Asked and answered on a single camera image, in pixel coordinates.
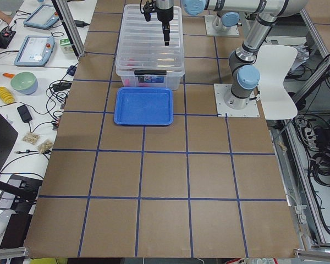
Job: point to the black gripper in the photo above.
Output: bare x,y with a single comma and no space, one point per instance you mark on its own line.
165,15

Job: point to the white chair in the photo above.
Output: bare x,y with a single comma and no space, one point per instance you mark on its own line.
273,63

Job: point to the aluminium frame post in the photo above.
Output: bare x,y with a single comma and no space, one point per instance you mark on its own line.
68,23

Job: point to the teach pendant far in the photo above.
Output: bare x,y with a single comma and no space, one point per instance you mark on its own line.
43,17

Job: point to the teach pendant near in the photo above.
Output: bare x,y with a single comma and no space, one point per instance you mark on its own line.
35,51

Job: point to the clear plastic box lid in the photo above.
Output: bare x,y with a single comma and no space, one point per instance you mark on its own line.
151,35

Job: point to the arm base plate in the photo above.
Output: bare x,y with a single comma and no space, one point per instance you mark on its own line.
230,106

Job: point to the clear plastic storage box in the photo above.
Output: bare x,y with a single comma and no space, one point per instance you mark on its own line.
151,77

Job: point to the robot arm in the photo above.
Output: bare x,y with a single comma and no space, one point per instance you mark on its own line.
245,75

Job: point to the green bowl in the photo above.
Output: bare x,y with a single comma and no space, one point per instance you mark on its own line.
25,83

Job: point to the yellow toy stack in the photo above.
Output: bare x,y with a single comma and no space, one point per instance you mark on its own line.
6,96

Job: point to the black box latch handle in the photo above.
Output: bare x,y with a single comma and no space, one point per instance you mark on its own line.
150,72

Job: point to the teach pendant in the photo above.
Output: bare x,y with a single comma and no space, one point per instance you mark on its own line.
35,51
43,17

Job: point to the blue plastic tray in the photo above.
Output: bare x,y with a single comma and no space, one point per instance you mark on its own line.
144,106

